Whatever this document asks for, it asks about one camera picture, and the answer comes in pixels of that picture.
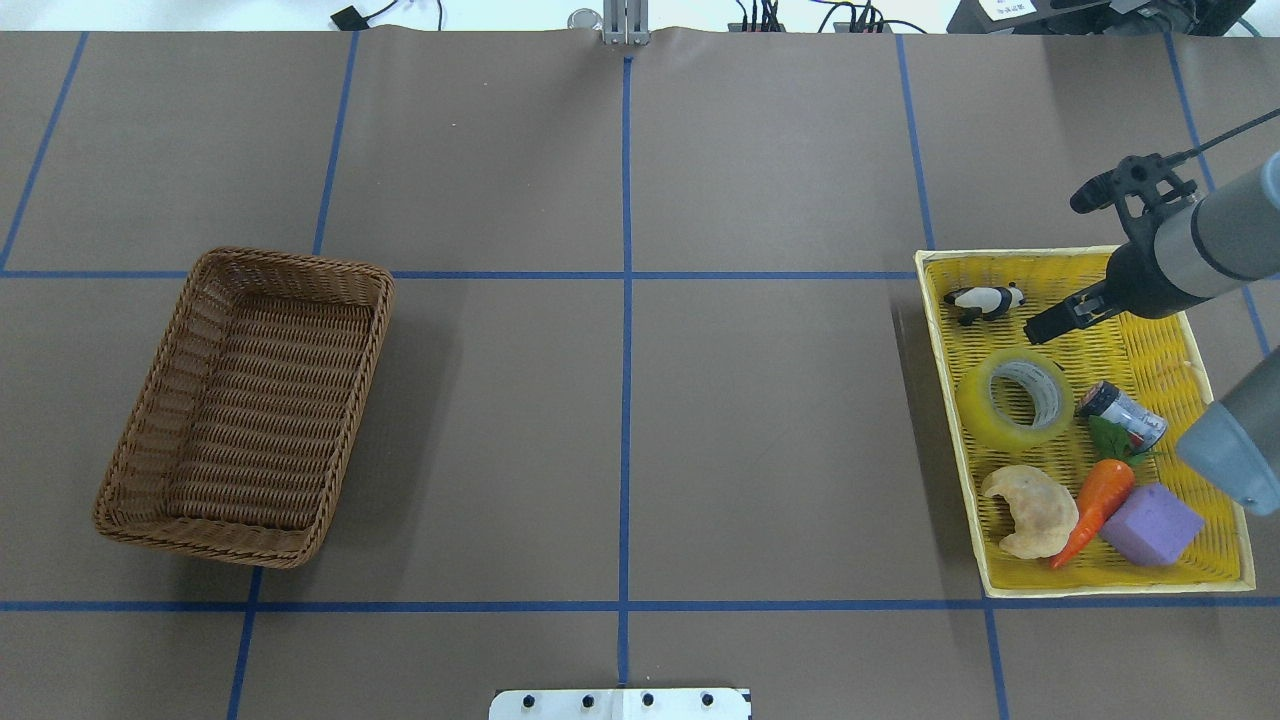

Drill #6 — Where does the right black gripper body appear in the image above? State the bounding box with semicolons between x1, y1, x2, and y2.
1071;243;1190;323

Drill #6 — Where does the yellow tape roll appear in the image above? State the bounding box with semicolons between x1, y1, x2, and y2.
955;348;1073;452

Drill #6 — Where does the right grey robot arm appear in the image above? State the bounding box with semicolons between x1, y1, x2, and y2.
1024;154;1279;516

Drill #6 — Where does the yellow woven basket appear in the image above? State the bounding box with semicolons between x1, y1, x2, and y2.
915;246;1257;600

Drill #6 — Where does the brown wicker basket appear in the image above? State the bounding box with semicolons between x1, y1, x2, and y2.
92;247;396;569

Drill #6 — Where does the toy panda figure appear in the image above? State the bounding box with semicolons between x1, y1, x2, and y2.
943;282;1027;327

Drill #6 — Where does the small silver can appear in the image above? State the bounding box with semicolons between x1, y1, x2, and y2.
1076;380;1169;454

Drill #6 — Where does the orange toy carrot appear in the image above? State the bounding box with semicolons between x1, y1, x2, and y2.
1048;415;1149;570

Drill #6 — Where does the toy croissant bread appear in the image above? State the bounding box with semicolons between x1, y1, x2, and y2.
980;465;1079;560

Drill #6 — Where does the purple foam block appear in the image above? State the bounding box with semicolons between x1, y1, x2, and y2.
1100;483;1206;568

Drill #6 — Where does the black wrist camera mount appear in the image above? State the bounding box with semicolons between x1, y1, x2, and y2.
1069;150;1201;242

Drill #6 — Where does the aluminium camera post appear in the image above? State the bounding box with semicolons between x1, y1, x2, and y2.
600;0;652;46

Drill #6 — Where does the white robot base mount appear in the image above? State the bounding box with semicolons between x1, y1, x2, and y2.
488;687;754;719

